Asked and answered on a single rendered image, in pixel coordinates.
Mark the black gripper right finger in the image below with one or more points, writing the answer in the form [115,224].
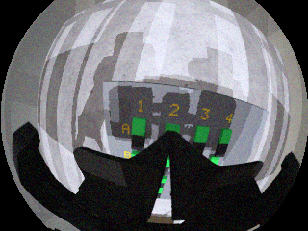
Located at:
[193,176]

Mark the grey switch panel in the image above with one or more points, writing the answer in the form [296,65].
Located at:
[222,128]

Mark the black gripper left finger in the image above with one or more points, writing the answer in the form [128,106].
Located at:
[141,174]

